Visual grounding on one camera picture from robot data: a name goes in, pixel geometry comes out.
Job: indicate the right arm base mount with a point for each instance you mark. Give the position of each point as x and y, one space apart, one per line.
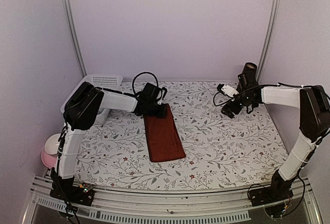
278 190

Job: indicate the white bowl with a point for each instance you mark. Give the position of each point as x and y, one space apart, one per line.
52 144

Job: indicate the aluminium frame post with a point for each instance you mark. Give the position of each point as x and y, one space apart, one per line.
74 37
268 37

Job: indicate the front aluminium rail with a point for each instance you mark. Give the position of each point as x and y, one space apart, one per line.
119 205

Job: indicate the dark red towel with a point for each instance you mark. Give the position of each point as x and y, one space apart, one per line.
162 138

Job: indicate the pink plate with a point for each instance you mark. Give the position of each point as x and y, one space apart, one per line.
49 158

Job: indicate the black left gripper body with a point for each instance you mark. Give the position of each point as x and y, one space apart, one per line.
152 110

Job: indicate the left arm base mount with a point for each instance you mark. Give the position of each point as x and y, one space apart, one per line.
73 194

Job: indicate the white plastic basket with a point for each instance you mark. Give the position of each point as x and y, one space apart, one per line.
109 81

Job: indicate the left aluminium frame post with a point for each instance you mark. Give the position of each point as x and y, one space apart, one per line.
74 37

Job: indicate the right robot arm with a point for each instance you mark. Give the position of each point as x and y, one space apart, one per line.
311 104

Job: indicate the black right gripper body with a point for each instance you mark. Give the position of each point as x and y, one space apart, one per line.
236 109

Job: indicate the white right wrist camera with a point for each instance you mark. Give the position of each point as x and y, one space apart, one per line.
227 90

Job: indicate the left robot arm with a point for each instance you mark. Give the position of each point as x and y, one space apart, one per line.
80 114

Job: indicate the right aluminium frame post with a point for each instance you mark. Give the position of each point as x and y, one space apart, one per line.
268 37

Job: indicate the black cylinder cup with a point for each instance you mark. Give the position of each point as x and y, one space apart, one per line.
250 67

